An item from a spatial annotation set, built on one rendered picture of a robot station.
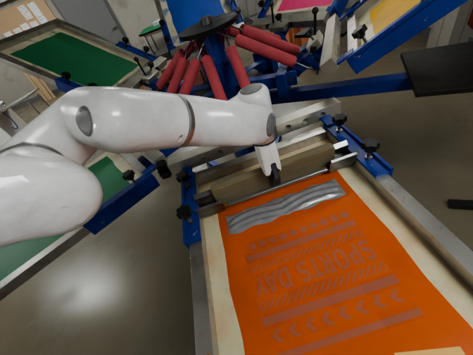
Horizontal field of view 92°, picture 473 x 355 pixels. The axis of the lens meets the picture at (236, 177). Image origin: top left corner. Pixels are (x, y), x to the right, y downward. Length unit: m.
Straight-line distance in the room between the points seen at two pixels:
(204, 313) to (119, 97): 0.47
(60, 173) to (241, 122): 0.26
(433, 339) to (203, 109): 0.56
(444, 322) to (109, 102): 0.64
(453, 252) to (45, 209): 0.66
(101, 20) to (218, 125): 8.36
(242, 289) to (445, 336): 0.38
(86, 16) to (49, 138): 8.43
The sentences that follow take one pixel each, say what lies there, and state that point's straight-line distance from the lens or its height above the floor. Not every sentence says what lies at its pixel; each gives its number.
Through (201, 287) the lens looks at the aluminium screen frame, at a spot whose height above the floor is 0.99.
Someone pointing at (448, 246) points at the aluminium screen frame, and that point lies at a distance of 0.65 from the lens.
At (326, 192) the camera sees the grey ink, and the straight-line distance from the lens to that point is 0.73.
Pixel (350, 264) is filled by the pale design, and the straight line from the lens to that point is 0.62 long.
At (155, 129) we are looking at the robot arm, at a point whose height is 1.39.
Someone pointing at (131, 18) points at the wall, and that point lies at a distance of 8.51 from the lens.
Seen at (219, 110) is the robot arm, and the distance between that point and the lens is 0.39.
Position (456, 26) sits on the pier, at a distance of 3.86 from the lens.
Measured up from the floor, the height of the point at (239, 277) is 0.96.
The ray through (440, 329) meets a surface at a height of 0.96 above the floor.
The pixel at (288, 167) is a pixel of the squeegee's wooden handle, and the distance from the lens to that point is 0.69.
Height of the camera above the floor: 1.52
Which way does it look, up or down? 42 degrees down
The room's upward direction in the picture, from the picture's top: 22 degrees counter-clockwise
